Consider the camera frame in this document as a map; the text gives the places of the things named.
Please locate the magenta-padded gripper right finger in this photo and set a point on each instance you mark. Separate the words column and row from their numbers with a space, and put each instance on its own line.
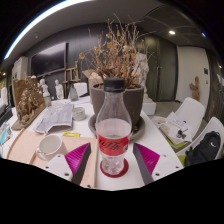
column 147, row 158

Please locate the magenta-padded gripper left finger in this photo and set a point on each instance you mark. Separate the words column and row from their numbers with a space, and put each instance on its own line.
column 77, row 158

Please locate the clear red-labelled drink bottle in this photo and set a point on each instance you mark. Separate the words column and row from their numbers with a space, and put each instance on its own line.
column 113, row 133

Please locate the yellow packet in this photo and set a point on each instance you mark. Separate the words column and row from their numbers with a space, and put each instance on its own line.
column 71, row 134

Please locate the white mug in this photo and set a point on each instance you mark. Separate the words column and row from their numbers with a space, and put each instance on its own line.
column 50, row 145

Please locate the green seat cushion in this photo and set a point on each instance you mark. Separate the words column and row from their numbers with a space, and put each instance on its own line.
column 182, row 160

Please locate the stack of papers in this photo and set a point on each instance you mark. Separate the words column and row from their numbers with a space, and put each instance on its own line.
column 175, row 125

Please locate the small white ribbed cup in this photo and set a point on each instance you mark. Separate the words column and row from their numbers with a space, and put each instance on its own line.
column 79, row 114

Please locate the open printed newspaper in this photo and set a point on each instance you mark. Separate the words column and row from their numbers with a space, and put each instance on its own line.
column 55, row 118

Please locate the black backpack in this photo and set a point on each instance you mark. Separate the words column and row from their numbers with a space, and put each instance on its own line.
column 203, row 150

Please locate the dried plant in grey pot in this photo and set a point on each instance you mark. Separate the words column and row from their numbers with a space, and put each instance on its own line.
column 133, row 103

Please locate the tan canvas mat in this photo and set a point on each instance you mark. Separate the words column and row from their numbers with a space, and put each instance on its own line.
column 21, row 146

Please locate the grey glass bottle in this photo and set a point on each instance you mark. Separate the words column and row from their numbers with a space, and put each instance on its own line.
column 73, row 94

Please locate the small spray bottle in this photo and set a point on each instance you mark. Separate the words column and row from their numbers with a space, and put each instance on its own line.
column 47, row 101

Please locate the white plastic chair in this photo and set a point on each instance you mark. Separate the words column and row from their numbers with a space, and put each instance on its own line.
column 193, row 111
column 215, row 125
column 80, row 89

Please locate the white plaster statue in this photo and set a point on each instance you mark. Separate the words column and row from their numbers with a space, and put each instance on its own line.
column 44, row 87
column 59, row 90

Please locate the colourful book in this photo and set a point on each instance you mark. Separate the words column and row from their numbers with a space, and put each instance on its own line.
column 4, row 133

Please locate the cardboard box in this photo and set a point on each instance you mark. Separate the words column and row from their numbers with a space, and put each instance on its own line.
column 91, row 81

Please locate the wooden easel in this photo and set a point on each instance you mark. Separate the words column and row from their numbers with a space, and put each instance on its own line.
column 70, row 75

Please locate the black box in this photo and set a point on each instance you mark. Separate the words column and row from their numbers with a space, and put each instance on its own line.
column 5, row 115

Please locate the wooden figure sculpture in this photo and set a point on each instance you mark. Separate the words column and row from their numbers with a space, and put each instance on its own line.
column 195, row 88

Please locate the white draped statue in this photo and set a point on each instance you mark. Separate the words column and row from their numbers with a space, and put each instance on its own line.
column 143, row 70

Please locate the white cabinet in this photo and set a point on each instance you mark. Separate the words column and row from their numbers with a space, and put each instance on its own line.
column 20, row 68

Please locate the black wall screen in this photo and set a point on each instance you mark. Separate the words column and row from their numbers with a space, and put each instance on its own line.
column 48, row 59

